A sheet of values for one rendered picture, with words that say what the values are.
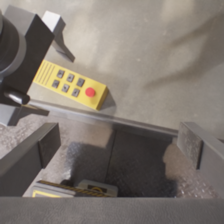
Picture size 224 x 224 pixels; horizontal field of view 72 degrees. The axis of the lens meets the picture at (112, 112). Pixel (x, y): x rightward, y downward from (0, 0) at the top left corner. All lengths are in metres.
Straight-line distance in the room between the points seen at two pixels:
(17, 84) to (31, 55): 0.05
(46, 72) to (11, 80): 0.29
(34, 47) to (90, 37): 0.34
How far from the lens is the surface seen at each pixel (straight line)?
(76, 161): 1.28
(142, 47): 0.54
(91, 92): 0.44
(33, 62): 0.27
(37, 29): 0.26
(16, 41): 0.23
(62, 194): 1.01
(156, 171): 1.22
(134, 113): 0.47
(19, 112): 0.30
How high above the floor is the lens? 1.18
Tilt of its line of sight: 79 degrees down
